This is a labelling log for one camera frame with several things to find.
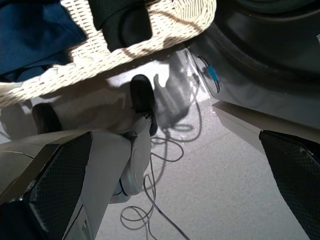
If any blue garment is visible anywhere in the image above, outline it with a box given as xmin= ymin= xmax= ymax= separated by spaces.
xmin=0 ymin=0 xmax=88 ymax=83

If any black garment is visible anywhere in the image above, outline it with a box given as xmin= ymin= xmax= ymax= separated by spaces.
xmin=87 ymin=0 xmax=154 ymax=52

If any white washing machine plinth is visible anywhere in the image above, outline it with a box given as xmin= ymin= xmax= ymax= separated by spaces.
xmin=211 ymin=101 xmax=276 ymax=157

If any grey washing machine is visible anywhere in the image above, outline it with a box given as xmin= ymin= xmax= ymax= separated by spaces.
xmin=182 ymin=0 xmax=320 ymax=133

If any pale woven basket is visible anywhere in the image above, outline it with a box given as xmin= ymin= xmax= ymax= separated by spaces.
xmin=0 ymin=0 xmax=218 ymax=109

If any round blue white sticker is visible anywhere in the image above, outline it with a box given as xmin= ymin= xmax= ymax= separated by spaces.
xmin=197 ymin=55 xmax=221 ymax=94

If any thin grey floor cable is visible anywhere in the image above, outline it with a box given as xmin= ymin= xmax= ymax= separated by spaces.
xmin=119 ymin=82 xmax=203 ymax=240

